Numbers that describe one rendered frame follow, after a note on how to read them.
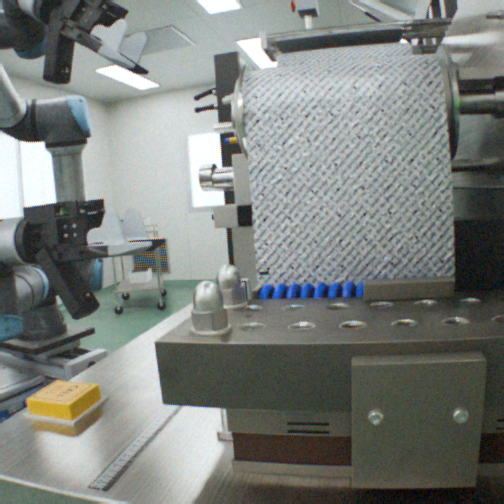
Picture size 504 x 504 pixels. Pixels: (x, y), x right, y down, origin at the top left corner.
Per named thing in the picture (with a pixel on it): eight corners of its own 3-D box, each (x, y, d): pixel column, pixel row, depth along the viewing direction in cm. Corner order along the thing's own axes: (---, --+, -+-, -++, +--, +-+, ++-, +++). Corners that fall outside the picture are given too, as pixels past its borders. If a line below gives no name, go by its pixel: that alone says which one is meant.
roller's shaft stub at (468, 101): (446, 122, 56) (443, 90, 55) (497, 120, 54) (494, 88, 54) (452, 117, 52) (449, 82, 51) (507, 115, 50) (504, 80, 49)
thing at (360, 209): (259, 300, 57) (248, 148, 55) (453, 293, 51) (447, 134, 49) (258, 300, 56) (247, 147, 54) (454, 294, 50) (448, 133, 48)
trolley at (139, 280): (122, 299, 578) (114, 220, 566) (167, 295, 587) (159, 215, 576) (114, 316, 488) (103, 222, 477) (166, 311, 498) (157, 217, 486)
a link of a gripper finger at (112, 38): (141, 29, 55) (100, 6, 58) (117, 67, 57) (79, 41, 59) (153, 38, 58) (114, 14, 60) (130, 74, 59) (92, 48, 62)
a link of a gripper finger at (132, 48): (165, 45, 62) (117, 16, 61) (143, 80, 63) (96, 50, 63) (171, 50, 65) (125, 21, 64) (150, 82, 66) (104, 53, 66)
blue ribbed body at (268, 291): (265, 309, 56) (263, 281, 56) (444, 303, 51) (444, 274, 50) (258, 317, 53) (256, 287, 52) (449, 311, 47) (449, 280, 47)
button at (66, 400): (60, 394, 59) (57, 378, 58) (102, 399, 57) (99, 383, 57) (28, 415, 52) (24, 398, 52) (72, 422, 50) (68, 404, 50)
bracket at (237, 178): (233, 357, 72) (216, 159, 68) (273, 358, 70) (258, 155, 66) (223, 369, 67) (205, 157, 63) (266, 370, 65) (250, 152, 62)
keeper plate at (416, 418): (352, 474, 36) (352, 354, 34) (471, 473, 33) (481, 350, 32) (350, 492, 33) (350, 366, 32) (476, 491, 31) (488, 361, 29)
